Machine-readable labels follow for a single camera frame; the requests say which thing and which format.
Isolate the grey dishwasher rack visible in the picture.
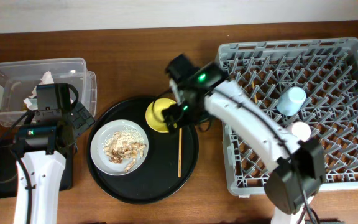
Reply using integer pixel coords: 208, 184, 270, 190
216, 37, 358, 191

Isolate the white napkin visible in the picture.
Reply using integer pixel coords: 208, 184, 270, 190
22, 70, 55, 110

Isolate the grey plate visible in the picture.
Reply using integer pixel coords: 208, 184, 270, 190
90, 119, 149, 176

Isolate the blue cup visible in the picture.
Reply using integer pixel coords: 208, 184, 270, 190
276, 86, 306, 116

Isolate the round black serving tray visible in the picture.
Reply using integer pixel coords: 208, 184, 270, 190
86, 96, 199, 204

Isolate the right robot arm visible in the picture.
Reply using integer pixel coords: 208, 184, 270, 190
162, 54, 326, 223

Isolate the yellow bowl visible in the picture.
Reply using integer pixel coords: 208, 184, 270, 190
145, 98, 176, 133

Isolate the peanut shells and rice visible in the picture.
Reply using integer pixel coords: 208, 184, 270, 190
103, 129, 147, 172

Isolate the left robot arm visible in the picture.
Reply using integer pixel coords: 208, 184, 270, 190
11, 83, 95, 223

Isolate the clear plastic bin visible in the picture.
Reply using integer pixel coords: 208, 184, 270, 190
0, 58, 97, 127

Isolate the pink cup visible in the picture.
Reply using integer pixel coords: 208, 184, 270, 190
287, 121, 311, 142

